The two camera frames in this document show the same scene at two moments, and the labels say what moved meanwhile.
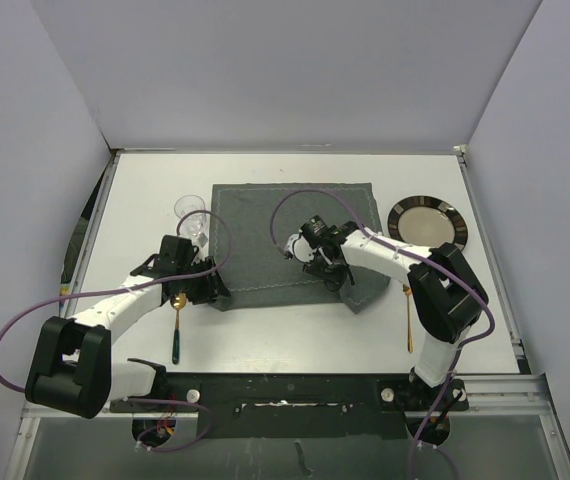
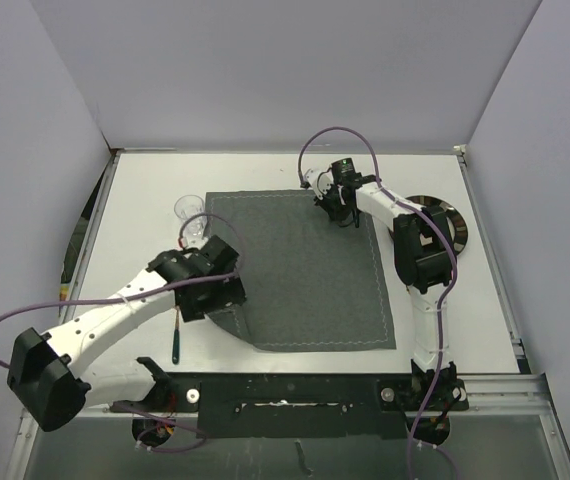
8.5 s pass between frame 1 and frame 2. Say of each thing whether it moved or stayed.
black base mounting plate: stayed
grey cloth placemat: moved
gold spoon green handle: stayed
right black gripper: moved
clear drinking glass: stayed
